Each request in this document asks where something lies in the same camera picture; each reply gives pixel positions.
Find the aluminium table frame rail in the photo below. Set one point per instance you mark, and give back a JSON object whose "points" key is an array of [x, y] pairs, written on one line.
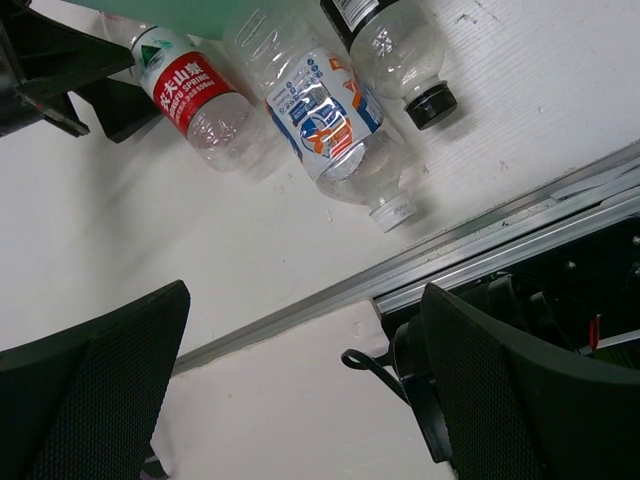
{"points": [[576, 205]]}

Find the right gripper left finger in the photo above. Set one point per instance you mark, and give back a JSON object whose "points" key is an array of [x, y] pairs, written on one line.
{"points": [[83, 403]]}

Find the clear bottle red label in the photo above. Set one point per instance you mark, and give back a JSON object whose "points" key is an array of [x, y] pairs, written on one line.
{"points": [[219, 122]]}

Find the clear bottle blue orange label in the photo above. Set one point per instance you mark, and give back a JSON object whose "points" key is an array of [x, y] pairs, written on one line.
{"points": [[332, 121]]}

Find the green plastic bin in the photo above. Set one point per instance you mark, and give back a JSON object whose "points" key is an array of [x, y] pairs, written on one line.
{"points": [[202, 18]]}

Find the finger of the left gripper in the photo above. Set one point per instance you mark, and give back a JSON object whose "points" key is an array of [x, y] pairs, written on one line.
{"points": [[122, 109], [42, 61]]}

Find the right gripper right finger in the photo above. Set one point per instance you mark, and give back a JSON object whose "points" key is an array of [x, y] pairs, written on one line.
{"points": [[517, 407]]}

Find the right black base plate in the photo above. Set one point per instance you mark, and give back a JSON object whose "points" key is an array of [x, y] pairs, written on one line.
{"points": [[584, 290]]}

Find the clear bottle black label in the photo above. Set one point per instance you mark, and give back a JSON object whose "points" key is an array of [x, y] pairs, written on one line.
{"points": [[395, 47]]}

